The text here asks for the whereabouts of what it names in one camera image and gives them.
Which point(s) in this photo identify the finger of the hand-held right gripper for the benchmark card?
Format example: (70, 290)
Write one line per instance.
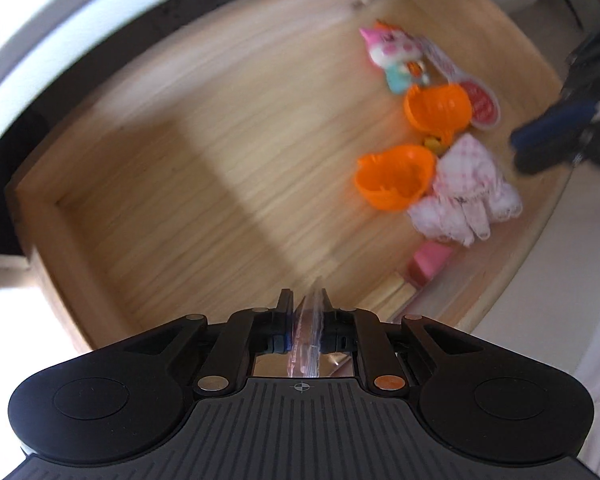
(595, 65)
(550, 132)

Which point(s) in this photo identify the pink checked cloth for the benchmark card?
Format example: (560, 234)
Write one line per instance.
(467, 192)

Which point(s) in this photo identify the orange pumpkin shell half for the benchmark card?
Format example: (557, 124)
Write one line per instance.
(395, 177)
(437, 107)

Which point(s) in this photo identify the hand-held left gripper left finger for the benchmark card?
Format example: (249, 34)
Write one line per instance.
(281, 345)

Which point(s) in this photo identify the wooden drawer with white front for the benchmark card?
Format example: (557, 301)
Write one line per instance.
(189, 170)

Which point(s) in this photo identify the clear plastic packet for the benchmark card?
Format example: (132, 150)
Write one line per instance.
(307, 330)

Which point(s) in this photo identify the pink box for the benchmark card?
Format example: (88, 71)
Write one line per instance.
(430, 262)

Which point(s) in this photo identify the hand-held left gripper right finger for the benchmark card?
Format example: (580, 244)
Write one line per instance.
(330, 340)

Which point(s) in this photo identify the red label packet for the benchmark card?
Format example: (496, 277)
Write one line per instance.
(480, 102)

